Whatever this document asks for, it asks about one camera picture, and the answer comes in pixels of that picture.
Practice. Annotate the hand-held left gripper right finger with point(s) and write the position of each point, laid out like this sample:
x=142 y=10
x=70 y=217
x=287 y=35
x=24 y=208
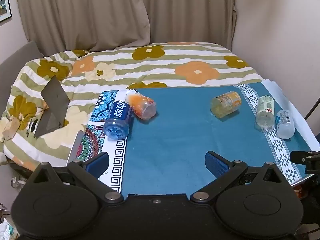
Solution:
x=216 y=164

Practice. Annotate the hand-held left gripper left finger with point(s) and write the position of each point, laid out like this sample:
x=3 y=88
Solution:
x=98 y=164

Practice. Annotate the silver flat device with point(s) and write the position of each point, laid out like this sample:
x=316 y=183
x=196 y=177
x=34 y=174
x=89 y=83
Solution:
x=75 y=147

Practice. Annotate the blue patterned table cloth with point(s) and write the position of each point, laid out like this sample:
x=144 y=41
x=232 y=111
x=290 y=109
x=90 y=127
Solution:
x=180 y=135

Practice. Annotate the blue plastic bottle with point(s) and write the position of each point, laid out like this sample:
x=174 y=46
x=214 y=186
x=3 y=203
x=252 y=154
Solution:
x=119 y=118

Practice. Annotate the yellow label plastic bottle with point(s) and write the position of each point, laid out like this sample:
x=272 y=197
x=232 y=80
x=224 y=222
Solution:
x=226 y=103

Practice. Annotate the green label clear bottle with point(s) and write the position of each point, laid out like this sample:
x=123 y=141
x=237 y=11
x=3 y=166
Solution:
x=265 y=111

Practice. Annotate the grey metal tablet stand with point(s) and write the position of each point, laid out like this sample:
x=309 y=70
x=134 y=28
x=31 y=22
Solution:
x=53 y=107

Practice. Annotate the orange plastic bottle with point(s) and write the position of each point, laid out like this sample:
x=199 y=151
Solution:
x=142 y=105

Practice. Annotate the white label clear bottle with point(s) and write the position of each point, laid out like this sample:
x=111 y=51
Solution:
x=285 y=123

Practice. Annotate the black clamp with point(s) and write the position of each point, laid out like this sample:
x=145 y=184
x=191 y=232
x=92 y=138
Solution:
x=306 y=158

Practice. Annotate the brown paper tag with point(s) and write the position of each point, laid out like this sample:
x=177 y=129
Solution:
x=10 y=128

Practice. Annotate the floral striped blanket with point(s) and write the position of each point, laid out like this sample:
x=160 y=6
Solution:
x=155 y=62

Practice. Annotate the grey sofa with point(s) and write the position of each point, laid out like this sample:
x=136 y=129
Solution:
x=15 y=62

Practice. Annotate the beige curtain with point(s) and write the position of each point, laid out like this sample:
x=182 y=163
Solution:
x=112 y=12

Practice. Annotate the framed wall picture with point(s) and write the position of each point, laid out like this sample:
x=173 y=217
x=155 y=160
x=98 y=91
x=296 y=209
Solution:
x=4 y=2

